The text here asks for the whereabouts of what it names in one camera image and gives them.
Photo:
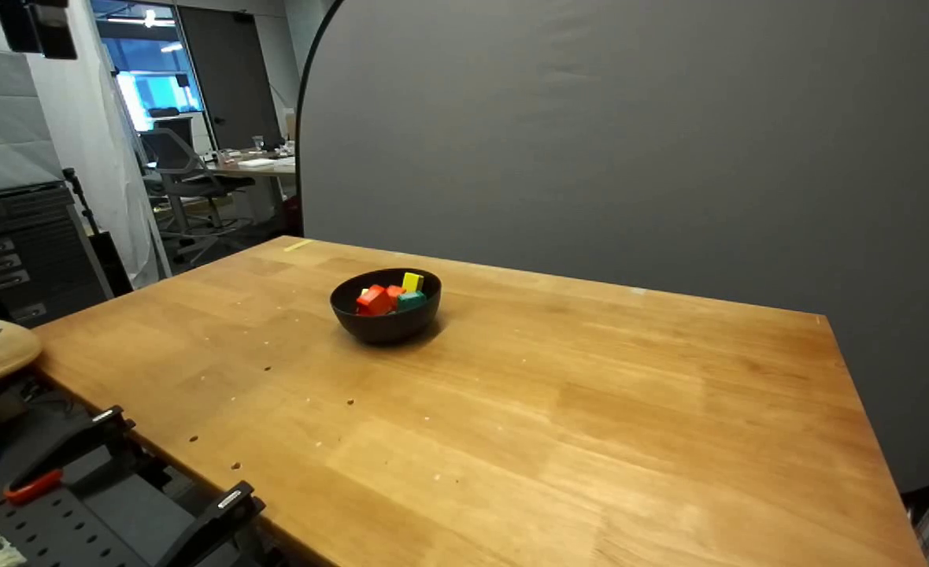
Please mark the round wooden board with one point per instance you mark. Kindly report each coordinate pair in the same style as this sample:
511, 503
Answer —
12, 350

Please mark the yellow tape strip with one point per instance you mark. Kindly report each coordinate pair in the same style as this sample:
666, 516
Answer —
301, 247

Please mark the dark office chair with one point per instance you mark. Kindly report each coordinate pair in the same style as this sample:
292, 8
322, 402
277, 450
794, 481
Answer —
169, 152

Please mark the grey fabric backdrop panel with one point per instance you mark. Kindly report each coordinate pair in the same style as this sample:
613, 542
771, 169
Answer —
642, 135

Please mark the yellow pentagon block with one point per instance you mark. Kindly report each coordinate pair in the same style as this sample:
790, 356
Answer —
413, 281

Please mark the dark grey door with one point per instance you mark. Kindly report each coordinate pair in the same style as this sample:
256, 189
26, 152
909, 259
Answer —
231, 74

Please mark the black pegboard bench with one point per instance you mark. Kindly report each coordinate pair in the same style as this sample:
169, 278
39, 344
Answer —
118, 514

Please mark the green wooden cube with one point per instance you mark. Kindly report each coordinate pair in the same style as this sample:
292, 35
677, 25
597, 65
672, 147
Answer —
413, 302

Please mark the orange-red wooden cube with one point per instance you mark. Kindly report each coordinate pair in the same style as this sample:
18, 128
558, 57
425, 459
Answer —
371, 301

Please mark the grey cloth cover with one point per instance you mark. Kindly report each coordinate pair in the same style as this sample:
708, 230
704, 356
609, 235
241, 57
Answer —
8, 128

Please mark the black drawer cabinet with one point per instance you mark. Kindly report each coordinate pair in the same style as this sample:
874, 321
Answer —
23, 253

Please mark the black leaning stand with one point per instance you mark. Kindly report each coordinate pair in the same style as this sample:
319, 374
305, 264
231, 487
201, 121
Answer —
105, 256

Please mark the black bowl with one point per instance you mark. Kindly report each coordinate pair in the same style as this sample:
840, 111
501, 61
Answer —
385, 333

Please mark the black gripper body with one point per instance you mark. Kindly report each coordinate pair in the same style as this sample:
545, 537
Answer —
39, 25

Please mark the white background desk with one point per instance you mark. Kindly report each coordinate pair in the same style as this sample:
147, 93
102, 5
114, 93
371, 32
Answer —
259, 164

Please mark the blue lit monitor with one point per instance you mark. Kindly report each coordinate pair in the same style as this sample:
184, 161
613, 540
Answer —
165, 94

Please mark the white curtain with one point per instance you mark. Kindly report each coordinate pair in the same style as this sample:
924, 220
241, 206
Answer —
87, 128

